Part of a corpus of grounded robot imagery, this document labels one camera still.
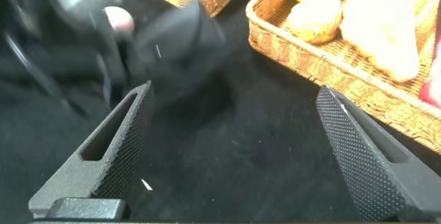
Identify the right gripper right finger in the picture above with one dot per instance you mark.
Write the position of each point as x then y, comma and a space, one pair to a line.
375, 169

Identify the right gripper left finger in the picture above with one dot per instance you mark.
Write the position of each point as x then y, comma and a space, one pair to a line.
117, 155

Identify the red peach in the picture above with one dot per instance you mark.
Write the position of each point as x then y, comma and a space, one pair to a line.
432, 86

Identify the black curved plastic piece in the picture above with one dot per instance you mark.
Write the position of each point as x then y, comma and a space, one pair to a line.
179, 48

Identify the pale purple round ball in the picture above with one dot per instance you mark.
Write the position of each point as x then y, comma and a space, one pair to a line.
120, 19

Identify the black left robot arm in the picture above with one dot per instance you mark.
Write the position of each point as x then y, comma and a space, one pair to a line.
34, 55

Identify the wicker basket holding food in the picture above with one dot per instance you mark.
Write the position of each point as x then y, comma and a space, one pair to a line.
327, 69

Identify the black table cloth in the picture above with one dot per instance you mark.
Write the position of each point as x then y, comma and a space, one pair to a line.
241, 148

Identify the golden bread loaf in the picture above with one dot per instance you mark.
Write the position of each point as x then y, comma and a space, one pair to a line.
382, 27

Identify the cream puff pastry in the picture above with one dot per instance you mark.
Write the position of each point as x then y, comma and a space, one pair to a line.
315, 19

